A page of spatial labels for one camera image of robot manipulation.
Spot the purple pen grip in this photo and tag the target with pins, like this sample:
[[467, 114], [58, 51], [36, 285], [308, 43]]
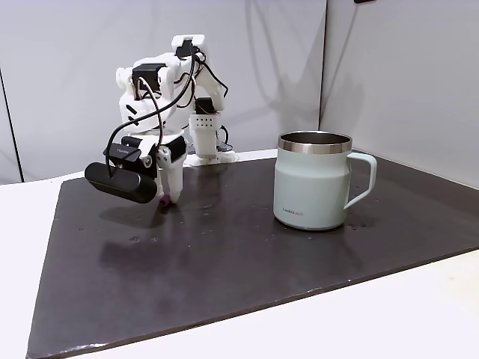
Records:
[[165, 198]]

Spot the dark grey table mat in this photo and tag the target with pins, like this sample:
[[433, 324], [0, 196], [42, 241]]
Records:
[[224, 261]]

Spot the pale green steel-rimmed mug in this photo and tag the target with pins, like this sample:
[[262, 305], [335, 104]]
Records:
[[310, 187]]

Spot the black oval camera box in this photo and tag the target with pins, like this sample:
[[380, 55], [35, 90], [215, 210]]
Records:
[[119, 184]]

